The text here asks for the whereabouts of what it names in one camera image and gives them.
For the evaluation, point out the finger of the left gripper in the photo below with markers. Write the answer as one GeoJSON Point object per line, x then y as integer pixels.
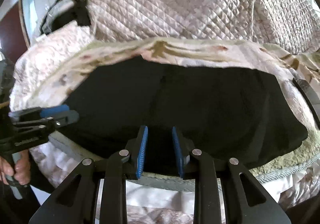
{"type": "Point", "coordinates": [63, 118]}
{"type": "Point", "coordinates": [38, 112]}

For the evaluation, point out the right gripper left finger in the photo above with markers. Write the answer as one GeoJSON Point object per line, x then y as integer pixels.
{"type": "Point", "coordinates": [96, 184]}

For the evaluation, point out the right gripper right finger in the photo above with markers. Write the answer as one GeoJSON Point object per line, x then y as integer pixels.
{"type": "Point", "coordinates": [225, 191]}

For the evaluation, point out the black pants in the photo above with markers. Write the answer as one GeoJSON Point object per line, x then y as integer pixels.
{"type": "Point", "coordinates": [226, 112]}

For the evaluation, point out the left hand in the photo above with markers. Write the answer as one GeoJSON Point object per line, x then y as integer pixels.
{"type": "Point", "coordinates": [21, 173]}

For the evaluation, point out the white floral comforter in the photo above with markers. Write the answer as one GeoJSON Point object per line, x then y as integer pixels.
{"type": "Point", "coordinates": [33, 72]}

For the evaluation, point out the dark clothes pile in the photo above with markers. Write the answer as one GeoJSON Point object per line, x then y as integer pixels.
{"type": "Point", "coordinates": [62, 12]}

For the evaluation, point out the black smartphone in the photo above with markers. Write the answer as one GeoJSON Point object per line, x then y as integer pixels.
{"type": "Point", "coordinates": [310, 97]}

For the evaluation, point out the floral plush blanket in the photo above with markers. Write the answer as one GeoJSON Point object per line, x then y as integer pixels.
{"type": "Point", "coordinates": [65, 72]}

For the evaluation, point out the pink quilted bedspread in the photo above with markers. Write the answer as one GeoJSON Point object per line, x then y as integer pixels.
{"type": "Point", "coordinates": [291, 24]}

